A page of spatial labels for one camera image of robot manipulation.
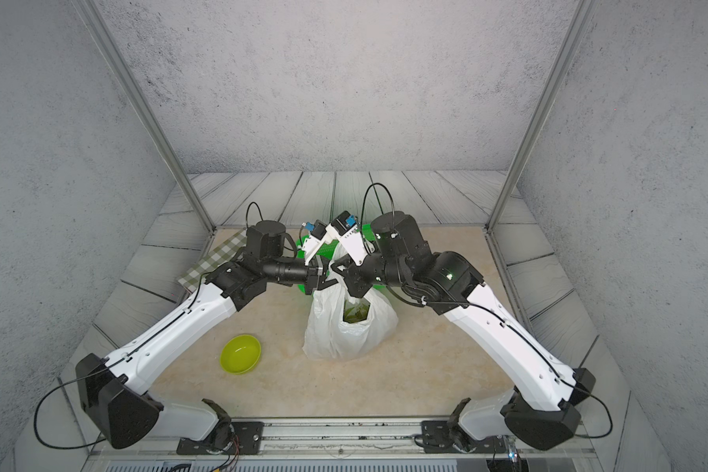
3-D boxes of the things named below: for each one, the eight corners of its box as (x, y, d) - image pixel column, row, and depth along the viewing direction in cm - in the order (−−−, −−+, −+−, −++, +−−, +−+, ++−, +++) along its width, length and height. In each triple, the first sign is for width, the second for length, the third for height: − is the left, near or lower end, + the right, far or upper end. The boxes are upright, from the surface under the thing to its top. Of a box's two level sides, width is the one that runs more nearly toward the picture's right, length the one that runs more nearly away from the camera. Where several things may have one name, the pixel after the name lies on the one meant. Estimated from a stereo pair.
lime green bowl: (221, 375, 85) (214, 368, 81) (231, 342, 91) (225, 334, 88) (258, 375, 85) (253, 368, 81) (266, 342, 91) (261, 334, 88)
